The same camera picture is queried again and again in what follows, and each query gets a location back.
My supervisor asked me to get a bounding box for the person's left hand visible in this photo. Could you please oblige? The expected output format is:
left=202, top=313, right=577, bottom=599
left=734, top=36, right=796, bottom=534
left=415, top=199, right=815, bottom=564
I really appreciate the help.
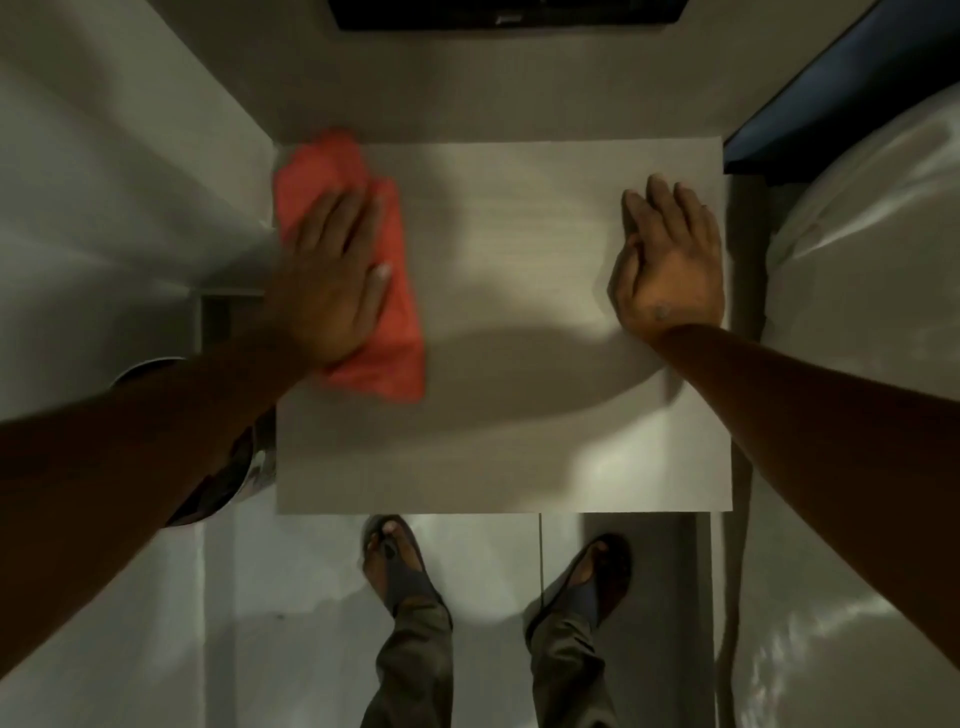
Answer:
left=258, top=187, right=396, bottom=370

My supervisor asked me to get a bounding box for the person's right hand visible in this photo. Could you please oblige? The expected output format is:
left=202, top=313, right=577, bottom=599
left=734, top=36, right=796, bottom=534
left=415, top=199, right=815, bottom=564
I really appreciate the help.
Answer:
left=607, top=174, right=727, bottom=348

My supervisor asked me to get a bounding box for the red cleaning cloth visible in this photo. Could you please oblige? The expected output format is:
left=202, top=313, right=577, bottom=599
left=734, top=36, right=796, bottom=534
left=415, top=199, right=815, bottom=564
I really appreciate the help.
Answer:
left=271, top=131, right=429, bottom=403

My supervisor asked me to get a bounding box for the person's right forearm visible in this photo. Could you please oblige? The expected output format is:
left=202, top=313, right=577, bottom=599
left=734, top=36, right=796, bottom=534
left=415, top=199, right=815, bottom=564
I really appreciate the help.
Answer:
left=649, top=322, right=960, bottom=672

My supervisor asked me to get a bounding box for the person's left forearm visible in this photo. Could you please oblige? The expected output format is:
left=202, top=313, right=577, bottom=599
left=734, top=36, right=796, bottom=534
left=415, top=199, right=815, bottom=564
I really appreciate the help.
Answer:
left=0, top=322, right=316, bottom=676

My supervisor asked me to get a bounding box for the bed with white sheet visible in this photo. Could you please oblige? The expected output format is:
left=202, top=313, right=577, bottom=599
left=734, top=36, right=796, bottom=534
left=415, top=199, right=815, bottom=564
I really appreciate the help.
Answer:
left=729, top=99, right=960, bottom=728

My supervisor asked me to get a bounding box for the dark blue headboard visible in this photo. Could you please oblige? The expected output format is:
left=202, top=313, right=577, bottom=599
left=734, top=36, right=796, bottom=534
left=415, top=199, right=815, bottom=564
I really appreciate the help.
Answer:
left=723, top=0, right=960, bottom=178

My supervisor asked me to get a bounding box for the patterned round waste bin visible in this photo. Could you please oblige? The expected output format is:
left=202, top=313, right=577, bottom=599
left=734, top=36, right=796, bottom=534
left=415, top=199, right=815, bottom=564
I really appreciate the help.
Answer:
left=111, top=357, right=279, bottom=528

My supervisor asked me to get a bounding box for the black framed screen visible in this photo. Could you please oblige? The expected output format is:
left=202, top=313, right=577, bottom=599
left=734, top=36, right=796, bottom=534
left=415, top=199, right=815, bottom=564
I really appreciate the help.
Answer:
left=327, top=0, right=690, bottom=33

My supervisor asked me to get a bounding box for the dark sandal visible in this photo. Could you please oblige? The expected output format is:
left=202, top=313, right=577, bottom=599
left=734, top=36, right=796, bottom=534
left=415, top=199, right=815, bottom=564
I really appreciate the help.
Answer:
left=360, top=513, right=453, bottom=627
left=524, top=533, right=633, bottom=642

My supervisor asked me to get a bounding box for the person's left leg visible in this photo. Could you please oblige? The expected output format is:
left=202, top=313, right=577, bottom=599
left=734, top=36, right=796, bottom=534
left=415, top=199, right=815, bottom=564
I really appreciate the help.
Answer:
left=360, top=588, right=456, bottom=728

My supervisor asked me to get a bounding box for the person's leg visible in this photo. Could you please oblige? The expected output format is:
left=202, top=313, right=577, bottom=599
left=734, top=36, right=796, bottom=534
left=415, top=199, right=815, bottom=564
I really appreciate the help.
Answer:
left=360, top=588, right=456, bottom=728
left=525, top=607, right=618, bottom=728

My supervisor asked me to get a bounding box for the person's right leg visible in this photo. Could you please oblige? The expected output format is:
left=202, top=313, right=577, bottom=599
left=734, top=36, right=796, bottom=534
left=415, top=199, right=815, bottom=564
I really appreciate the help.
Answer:
left=525, top=607, right=618, bottom=728

